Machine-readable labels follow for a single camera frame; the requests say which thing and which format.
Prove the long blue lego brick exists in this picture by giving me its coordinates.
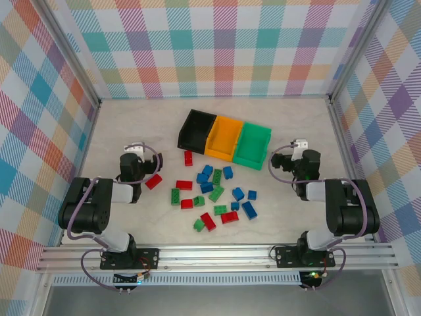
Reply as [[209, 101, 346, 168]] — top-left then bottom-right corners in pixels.
[[241, 201, 259, 220]]

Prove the green plastic bin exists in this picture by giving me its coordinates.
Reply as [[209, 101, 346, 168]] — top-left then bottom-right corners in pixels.
[[232, 122, 273, 171]]

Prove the black plastic bin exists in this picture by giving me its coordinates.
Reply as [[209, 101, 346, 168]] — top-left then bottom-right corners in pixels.
[[177, 109, 218, 155]]

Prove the orange plastic bin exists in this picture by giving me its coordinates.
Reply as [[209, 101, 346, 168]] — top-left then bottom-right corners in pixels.
[[204, 115, 245, 163]]

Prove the small circuit board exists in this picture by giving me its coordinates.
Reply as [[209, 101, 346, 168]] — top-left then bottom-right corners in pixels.
[[301, 269, 325, 281], [113, 272, 152, 284]]

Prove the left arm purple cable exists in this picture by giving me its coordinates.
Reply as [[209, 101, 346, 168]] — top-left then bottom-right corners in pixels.
[[66, 144, 164, 292]]

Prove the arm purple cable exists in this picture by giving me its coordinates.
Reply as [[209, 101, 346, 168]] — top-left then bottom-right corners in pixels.
[[268, 146, 368, 291], [66, 144, 164, 292]]

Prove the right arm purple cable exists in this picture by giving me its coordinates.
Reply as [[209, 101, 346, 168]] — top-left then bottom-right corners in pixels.
[[268, 146, 368, 291]]

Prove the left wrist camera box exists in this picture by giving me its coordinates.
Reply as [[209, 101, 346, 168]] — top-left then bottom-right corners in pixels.
[[124, 142, 145, 162]]

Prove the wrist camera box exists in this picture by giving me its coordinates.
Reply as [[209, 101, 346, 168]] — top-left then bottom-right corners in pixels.
[[290, 138, 309, 161], [124, 142, 145, 162]]

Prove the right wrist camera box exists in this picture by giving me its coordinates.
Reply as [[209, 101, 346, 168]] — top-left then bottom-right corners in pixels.
[[290, 138, 309, 161]]

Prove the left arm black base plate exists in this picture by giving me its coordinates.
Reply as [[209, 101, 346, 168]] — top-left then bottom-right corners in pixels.
[[100, 248, 161, 271]]

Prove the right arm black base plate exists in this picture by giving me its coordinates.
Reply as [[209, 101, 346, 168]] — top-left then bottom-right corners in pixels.
[[275, 246, 336, 268]]

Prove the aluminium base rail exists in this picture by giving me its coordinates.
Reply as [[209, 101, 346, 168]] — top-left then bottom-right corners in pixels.
[[36, 242, 401, 273]]

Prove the white slotted cable duct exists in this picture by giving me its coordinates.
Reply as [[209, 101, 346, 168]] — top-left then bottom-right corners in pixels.
[[52, 271, 302, 286]]

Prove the aluminium frame post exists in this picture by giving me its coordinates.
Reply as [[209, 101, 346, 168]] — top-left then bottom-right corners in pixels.
[[328, 0, 391, 100], [36, 0, 101, 103]]

